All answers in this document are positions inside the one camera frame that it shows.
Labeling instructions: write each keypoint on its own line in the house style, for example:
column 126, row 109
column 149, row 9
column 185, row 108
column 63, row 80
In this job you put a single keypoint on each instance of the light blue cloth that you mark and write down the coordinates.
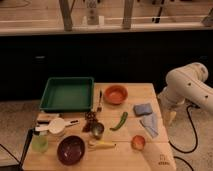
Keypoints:
column 150, row 123

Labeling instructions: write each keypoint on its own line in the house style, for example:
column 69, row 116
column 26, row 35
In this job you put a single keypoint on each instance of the green plastic tray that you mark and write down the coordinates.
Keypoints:
column 68, row 94

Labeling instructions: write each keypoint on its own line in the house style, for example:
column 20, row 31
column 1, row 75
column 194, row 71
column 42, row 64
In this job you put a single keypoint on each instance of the blue sponge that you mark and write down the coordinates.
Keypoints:
column 142, row 109

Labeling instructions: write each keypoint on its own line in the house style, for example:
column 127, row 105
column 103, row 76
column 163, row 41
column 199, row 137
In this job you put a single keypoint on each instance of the small metal cup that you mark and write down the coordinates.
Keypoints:
column 97, row 130

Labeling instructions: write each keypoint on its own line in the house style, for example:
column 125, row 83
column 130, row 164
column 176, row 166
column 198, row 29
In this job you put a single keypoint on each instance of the yellow banana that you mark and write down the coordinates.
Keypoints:
column 101, row 144

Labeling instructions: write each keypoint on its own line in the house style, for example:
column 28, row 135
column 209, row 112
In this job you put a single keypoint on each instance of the dark purple bowl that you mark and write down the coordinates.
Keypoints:
column 71, row 150

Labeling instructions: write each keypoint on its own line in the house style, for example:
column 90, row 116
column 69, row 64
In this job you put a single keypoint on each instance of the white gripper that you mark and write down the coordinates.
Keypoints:
column 168, row 113

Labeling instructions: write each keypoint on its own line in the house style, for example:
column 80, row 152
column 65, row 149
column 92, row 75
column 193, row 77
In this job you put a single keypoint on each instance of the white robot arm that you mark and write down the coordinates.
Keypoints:
column 185, row 83

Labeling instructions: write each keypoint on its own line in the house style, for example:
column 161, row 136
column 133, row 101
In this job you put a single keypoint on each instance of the green chili pepper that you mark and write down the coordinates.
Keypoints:
column 121, row 122

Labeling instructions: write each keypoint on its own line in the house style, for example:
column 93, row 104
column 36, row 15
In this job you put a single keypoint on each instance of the red orange bowl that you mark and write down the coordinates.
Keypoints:
column 115, row 94

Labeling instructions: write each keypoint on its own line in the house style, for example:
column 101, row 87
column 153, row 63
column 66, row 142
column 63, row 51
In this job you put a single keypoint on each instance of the green transparent cup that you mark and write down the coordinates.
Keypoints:
column 39, row 143

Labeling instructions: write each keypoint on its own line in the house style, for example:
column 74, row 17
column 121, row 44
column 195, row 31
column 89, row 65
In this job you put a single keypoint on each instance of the brown grape bunch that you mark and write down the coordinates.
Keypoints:
column 90, row 118

